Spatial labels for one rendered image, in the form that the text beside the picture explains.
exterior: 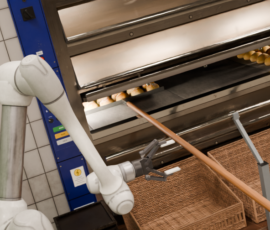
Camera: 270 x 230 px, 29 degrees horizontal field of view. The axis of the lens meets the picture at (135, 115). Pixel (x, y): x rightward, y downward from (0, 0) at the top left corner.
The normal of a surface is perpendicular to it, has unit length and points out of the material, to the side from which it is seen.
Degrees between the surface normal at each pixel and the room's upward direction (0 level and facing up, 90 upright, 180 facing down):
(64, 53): 90
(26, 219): 6
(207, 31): 70
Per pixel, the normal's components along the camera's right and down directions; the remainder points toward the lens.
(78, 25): 0.22, -0.09
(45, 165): 0.32, 0.24
